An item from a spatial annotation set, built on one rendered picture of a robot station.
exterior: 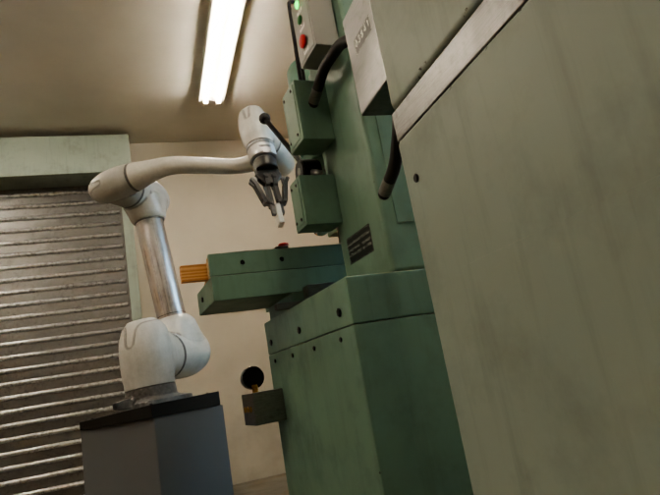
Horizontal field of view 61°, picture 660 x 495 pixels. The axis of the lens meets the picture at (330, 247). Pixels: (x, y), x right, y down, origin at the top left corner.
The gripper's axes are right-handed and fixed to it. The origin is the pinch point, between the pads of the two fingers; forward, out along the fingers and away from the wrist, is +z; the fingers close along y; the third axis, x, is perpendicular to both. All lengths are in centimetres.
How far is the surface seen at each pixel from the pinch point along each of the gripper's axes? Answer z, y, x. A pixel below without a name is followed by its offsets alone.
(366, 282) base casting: 47, -6, -48
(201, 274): 24.0, -28.4, -13.0
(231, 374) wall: -40, 40, 281
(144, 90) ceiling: -207, -8, 155
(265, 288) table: 30.4, -14.3, -14.9
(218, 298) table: 31.4, -25.9, -14.6
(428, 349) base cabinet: 61, 4, -44
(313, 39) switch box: -7, -5, -58
